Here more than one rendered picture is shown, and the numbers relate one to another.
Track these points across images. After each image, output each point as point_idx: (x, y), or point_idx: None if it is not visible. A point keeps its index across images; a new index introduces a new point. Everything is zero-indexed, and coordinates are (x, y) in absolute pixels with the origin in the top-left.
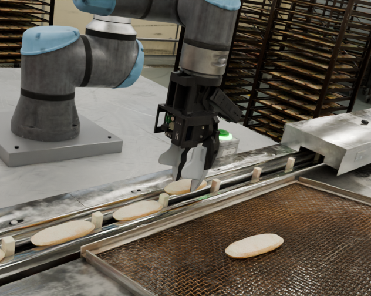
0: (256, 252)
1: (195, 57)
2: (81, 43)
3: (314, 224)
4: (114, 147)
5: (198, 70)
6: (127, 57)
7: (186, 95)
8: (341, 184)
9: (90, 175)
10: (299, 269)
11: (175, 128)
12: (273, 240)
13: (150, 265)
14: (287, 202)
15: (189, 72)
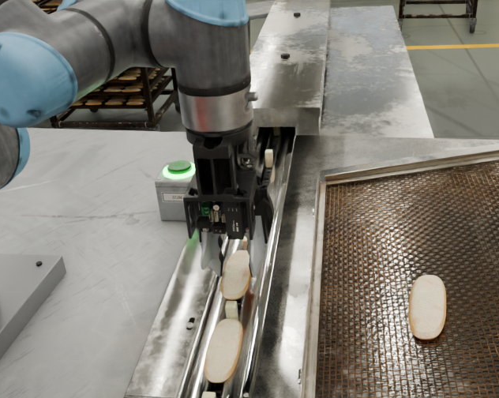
0: (444, 313)
1: (223, 110)
2: None
3: (422, 231)
4: (58, 273)
5: (232, 127)
6: (5, 134)
7: (219, 166)
8: (322, 148)
9: (80, 339)
10: (497, 303)
11: (229, 218)
12: (437, 285)
13: None
14: (361, 220)
15: (217, 133)
